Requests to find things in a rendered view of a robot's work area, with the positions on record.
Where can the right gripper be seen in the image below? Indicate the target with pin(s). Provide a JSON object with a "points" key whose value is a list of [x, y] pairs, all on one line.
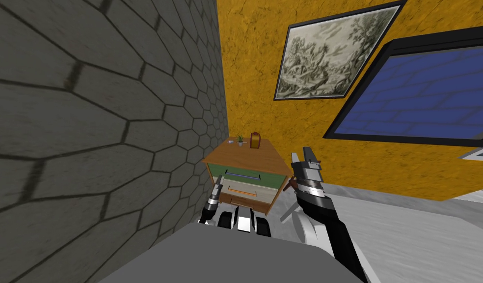
{"points": [[306, 175]]}

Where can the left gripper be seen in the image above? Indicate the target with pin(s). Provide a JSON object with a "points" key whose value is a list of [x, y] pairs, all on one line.
{"points": [[217, 192]]}

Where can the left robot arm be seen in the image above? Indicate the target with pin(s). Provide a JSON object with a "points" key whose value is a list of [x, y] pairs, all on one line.
{"points": [[206, 214]]}

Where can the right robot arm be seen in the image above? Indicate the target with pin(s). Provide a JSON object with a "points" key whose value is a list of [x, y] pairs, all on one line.
{"points": [[335, 232]]}

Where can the green drawer front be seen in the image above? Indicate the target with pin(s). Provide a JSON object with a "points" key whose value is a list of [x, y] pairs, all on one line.
{"points": [[273, 182]]}

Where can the wooden drawer cabinet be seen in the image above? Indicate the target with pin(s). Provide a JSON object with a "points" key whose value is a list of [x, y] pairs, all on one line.
{"points": [[249, 156]]}

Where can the beige drawer front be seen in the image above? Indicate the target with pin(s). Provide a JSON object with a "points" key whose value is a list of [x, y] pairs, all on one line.
{"points": [[265, 191]]}

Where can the small potted green plant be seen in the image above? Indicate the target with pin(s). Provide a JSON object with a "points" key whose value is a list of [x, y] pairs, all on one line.
{"points": [[240, 140]]}

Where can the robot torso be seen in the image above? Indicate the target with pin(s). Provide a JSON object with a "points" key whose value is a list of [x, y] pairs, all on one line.
{"points": [[229, 259]]}

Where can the black-framed landscape picture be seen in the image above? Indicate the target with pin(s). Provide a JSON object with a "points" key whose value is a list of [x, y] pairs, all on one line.
{"points": [[328, 55]]}

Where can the black-framed window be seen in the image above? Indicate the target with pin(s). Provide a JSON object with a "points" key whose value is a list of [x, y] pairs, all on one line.
{"points": [[426, 94]]}

